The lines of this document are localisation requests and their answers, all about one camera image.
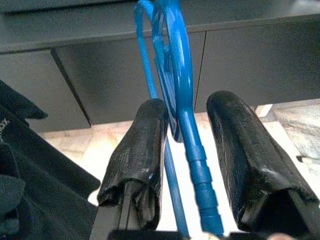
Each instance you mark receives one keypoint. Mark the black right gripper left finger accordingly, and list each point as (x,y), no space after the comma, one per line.
(140,155)

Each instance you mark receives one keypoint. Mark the clothes hanger with blue hook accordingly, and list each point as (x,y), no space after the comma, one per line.
(185,62)

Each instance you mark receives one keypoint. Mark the black low TV cabinet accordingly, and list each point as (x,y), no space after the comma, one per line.
(250,62)

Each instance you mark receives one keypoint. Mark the black t-shirt with white text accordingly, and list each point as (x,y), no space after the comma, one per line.
(37,162)

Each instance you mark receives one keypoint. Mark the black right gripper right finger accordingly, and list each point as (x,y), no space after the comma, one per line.
(250,155)

